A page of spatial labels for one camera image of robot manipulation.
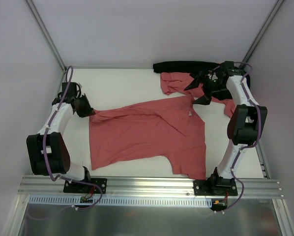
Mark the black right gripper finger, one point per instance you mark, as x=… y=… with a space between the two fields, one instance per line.
x=203 y=100
x=198 y=78

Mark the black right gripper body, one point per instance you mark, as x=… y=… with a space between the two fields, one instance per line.
x=206 y=86

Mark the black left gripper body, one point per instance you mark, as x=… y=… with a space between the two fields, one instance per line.
x=82 y=106

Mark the pink t-shirt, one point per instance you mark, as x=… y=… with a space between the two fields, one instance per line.
x=166 y=127
x=177 y=82

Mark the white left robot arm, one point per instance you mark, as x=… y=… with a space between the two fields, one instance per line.
x=76 y=172

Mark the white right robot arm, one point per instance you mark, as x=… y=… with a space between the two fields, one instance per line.
x=244 y=129

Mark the black t-shirt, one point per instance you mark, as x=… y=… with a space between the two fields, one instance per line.
x=192 y=67

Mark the left side aluminium rail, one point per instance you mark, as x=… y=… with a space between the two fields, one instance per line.
x=47 y=151

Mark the aluminium rail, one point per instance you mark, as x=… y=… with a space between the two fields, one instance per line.
x=154 y=187
x=47 y=151
x=263 y=161

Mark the right aluminium frame post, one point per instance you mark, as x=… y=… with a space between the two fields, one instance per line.
x=263 y=29

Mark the aluminium frame post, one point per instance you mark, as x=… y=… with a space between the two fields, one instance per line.
x=263 y=29
x=45 y=33

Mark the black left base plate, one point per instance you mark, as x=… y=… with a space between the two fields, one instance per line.
x=96 y=185

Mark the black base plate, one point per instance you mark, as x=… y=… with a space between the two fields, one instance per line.
x=96 y=185
x=215 y=187

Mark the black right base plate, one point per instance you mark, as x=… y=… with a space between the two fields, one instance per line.
x=215 y=187

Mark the white slotted cable duct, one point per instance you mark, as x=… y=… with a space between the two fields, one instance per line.
x=120 y=201

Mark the right side aluminium rail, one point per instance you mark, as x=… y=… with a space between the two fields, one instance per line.
x=263 y=161

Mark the aluminium front rail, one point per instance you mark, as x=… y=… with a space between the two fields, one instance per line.
x=154 y=187

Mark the left aluminium frame post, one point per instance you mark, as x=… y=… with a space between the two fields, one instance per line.
x=45 y=33

